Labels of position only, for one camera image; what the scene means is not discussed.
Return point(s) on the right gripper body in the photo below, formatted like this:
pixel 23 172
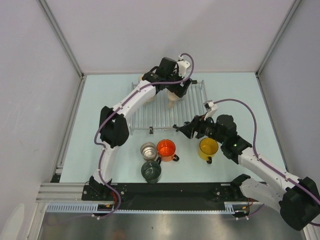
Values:
pixel 205 127

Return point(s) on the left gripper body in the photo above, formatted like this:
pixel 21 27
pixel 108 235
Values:
pixel 175 88

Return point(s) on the yellow mug black handle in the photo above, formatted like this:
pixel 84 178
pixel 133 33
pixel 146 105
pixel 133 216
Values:
pixel 207 149

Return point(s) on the orange mug black handle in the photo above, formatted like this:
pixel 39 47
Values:
pixel 166 150

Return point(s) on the beige mug blue print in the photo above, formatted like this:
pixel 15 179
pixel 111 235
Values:
pixel 173 98

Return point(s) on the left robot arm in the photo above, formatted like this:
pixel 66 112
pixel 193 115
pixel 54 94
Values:
pixel 113 129

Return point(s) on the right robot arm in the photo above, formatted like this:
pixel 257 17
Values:
pixel 296 199

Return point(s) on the stainless steel cup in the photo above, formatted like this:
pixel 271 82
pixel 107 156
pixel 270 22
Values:
pixel 148 151

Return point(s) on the dark green mug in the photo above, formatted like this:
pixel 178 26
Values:
pixel 151 171

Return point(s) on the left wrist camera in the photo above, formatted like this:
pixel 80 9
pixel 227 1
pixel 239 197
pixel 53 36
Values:
pixel 183 66

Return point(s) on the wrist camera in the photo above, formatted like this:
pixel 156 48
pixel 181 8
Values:
pixel 183 66
pixel 211 109

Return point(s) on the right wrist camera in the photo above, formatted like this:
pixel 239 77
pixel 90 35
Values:
pixel 211 109

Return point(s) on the metal wire dish rack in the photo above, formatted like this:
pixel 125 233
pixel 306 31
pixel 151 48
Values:
pixel 157 114

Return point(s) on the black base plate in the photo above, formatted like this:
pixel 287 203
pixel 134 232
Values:
pixel 184 193

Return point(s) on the slotted cable duct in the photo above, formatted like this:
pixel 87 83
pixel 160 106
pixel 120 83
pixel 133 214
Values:
pixel 150 207

